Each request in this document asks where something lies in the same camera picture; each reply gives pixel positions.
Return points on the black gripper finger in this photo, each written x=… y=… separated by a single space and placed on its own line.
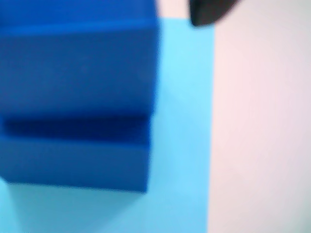
x=209 y=12

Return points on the blue paper square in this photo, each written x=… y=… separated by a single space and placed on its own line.
x=182 y=97

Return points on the large blue cube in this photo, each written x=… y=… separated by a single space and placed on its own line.
x=73 y=165

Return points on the medium blue cube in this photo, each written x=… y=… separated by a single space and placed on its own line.
x=73 y=72

